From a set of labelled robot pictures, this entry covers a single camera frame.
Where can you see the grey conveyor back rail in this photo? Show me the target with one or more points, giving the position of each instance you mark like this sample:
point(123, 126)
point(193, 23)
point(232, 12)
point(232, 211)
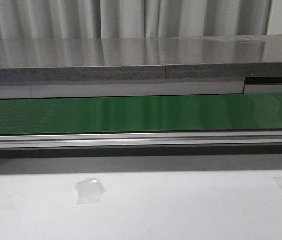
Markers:
point(129, 88)

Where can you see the grey curtain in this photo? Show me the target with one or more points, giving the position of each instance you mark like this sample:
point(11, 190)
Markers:
point(108, 19)

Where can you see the clear tape patch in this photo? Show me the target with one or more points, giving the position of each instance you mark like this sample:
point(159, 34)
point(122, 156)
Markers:
point(89, 191)

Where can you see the aluminium conveyor front rail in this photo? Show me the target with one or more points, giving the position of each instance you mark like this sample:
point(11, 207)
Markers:
point(193, 138)

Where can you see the green conveyor belt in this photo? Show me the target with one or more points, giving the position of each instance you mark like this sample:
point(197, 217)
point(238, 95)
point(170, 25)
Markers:
point(226, 112)

